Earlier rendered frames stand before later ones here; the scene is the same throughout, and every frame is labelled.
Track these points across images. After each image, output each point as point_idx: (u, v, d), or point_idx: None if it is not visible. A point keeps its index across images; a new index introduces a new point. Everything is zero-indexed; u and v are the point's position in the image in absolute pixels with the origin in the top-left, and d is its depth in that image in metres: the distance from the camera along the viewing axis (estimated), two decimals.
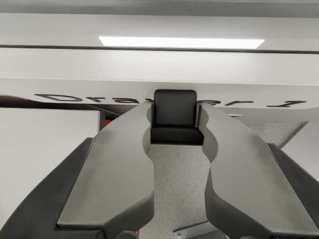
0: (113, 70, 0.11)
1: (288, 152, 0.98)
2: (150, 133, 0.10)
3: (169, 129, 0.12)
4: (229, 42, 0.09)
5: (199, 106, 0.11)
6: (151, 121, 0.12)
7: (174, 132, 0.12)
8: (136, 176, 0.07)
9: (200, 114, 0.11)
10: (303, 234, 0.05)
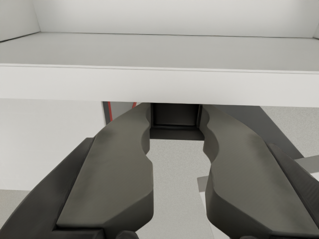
0: (104, 91, 0.09)
1: None
2: (149, 133, 0.10)
3: (169, 128, 0.12)
4: None
5: (200, 106, 0.11)
6: (151, 121, 0.12)
7: (174, 131, 0.12)
8: (136, 176, 0.07)
9: (201, 114, 0.11)
10: (303, 234, 0.05)
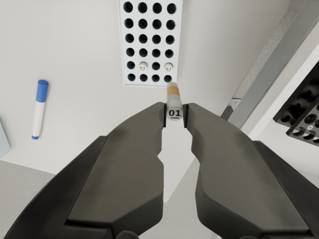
0: None
1: None
2: (162, 134, 0.09)
3: None
4: None
5: (186, 106, 0.11)
6: (164, 122, 0.12)
7: None
8: (146, 177, 0.07)
9: (187, 114, 0.11)
10: (292, 229, 0.05)
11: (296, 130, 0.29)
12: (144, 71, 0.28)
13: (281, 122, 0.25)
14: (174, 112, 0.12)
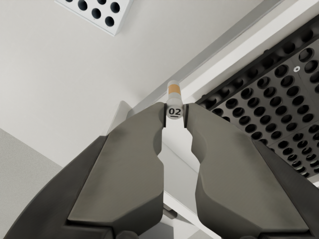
0: None
1: None
2: (162, 134, 0.09)
3: None
4: None
5: (186, 106, 0.11)
6: (164, 122, 0.12)
7: None
8: (146, 177, 0.07)
9: (187, 114, 0.11)
10: (292, 229, 0.05)
11: None
12: None
13: None
14: None
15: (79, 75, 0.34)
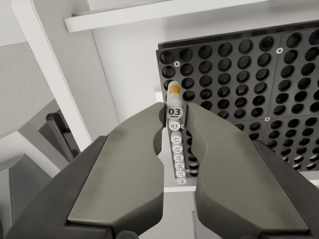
0: (71, 123, 0.19)
1: None
2: (162, 134, 0.09)
3: (63, 140, 0.23)
4: None
5: (186, 106, 0.11)
6: (164, 122, 0.12)
7: (63, 142, 0.23)
8: (146, 177, 0.07)
9: (187, 114, 0.11)
10: (292, 229, 0.05)
11: (157, 89, 0.26)
12: (178, 117, 0.13)
13: None
14: (174, 125, 0.21)
15: None
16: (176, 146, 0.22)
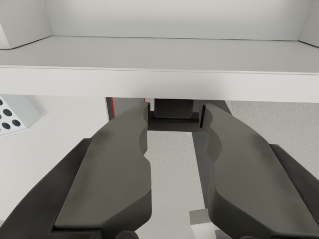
0: (113, 89, 0.11)
1: None
2: (146, 133, 0.10)
3: (168, 121, 0.14)
4: None
5: (202, 106, 0.11)
6: (148, 121, 0.12)
7: (172, 124, 0.14)
8: (134, 176, 0.07)
9: (203, 115, 0.11)
10: (305, 235, 0.05)
11: None
12: None
13: None
14: None
15: (58, 161, 0.38)
16: None
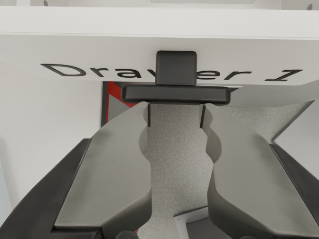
0: (117, 26, 0.11)
1: (288, 137, 0.99)
2: (146, 133, 0.10)
3: (170, 87, 0.13)
4: None
5: (202, 106, 0.11)
6: (148, 121, 0.12)
7: (175, 89, 0.13)
8: (134, 176, 0.07)
9: (203, 115, 0.11)
10: (306, 235, 0.05)
11: None
12: None
13: None
14: None
15: None
16: None
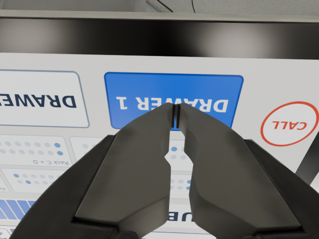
0: None
1: None
2: (169, 135, 0.09)
3: None
4: None
5: (177, 106, 0.11)
6: (172, 123, 0.12)
7: None
8: (153, 177, 0.07)
9: (179, 115, 0.11)
10: (285, 227, 0.05)
11: None
12: None
13: None
14: None
15: None
16: None
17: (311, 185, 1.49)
